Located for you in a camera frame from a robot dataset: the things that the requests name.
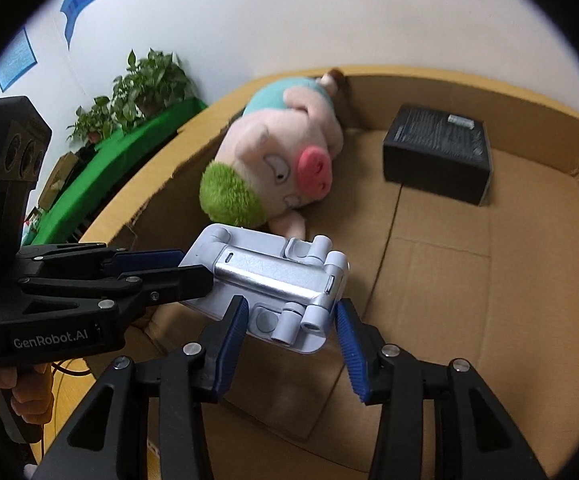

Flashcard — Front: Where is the blue rectangular wall poster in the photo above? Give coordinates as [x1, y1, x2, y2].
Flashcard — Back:
[0, 27, 37, 92]

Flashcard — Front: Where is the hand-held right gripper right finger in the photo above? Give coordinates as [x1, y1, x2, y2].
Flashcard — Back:
[334, 299, 550, 480]

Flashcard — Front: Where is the small green potted plant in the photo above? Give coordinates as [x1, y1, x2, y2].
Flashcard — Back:
[66, 95, 120, 146]

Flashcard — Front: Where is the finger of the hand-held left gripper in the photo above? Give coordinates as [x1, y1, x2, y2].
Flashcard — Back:
[16, 242, 186, 281]
[18, 264, 216, 311]

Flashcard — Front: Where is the black rectangular box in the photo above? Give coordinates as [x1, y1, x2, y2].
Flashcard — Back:
[382, 104, 493, 207]

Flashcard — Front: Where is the silver white folding phone stand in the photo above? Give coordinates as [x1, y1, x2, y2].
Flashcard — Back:
[178, 225, 350, 356]

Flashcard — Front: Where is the green ledge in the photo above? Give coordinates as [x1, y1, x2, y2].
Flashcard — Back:
[34, 97, 207, 246]

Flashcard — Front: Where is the large green potted plant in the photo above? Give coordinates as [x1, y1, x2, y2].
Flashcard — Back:
[112, 49, 195, 121]

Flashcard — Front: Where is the pig plush toy green hat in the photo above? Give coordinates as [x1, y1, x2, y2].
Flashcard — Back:
[199, 69, 347, 238]

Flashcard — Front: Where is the small brown cardboard box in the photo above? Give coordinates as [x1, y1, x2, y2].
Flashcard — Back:
[38, 152, 80, 211]

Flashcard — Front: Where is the person's left hand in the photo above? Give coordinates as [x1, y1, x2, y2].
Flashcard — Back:
[0, 349, 56, 423]

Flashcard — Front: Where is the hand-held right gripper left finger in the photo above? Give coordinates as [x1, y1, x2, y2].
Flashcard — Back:
[32, 295, 250, 480]

